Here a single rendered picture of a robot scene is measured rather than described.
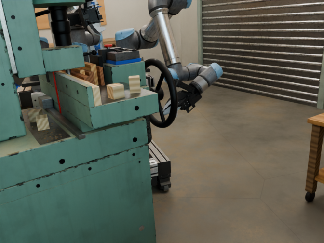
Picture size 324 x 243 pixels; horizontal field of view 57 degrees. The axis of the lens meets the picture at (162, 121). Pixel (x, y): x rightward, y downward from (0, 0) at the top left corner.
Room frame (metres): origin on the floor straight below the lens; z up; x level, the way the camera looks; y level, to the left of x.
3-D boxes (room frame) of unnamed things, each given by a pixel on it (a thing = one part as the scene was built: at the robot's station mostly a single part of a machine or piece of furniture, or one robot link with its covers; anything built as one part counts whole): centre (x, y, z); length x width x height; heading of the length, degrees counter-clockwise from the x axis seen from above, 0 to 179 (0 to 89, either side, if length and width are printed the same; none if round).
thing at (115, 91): (0.83, 0.13, 0.92); 0.04 x 0.04 x 0.04; 35
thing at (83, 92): (0.99, 0.34, 0.93); 0.60 x 0.02 x 0.06; 32
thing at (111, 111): (1.07, 0.21, 0.87); 0.61 x 0.30 x 0.06; 32
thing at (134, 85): (0.88, 0.07, 0.92); 0.04 x 0.03 x 0.05; 4
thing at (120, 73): (1.12, 0.14, 0.91); 0.15 x 0.14 x 0.09; 32
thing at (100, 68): (1.09, 0.25, 0.93); 0.22 x 0.01 x 0.06; 32
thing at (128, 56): (1.12, 0.14, 0.99); 0.13 x 0.11 x 0.06; 32
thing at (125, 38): (1.87, 0.18, 0.98); 0.13 x 0.12 x 0.14; 121
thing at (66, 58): (1.01, 0.32, 0.99); 0.14 x 0.07 x 0.09; 122
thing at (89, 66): (1.08, 0.26, 0.94); 0.16 x 0.02 x 0.07; 32
